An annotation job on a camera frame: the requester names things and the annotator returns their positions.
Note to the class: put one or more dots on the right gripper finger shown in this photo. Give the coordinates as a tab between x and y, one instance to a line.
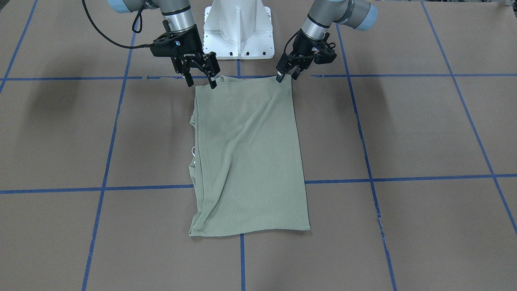
208	65
183	68

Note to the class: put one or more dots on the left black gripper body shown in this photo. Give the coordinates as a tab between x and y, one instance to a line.
301	47

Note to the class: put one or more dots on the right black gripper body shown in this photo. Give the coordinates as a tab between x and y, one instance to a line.
190	45

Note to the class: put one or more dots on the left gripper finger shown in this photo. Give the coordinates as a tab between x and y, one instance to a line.
284	65
296	73

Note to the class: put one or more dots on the olive green long-sleeve shirt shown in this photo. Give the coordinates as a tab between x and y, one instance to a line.
248	175

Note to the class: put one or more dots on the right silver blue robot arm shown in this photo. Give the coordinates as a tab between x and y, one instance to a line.
177	14

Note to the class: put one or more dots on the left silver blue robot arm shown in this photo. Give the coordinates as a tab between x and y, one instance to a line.
358	14

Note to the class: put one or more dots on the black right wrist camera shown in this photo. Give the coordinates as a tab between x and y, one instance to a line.
167	45

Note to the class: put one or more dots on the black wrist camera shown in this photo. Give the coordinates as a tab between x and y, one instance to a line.
167	45
325	52

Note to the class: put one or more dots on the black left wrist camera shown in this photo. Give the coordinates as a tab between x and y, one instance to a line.
325	52

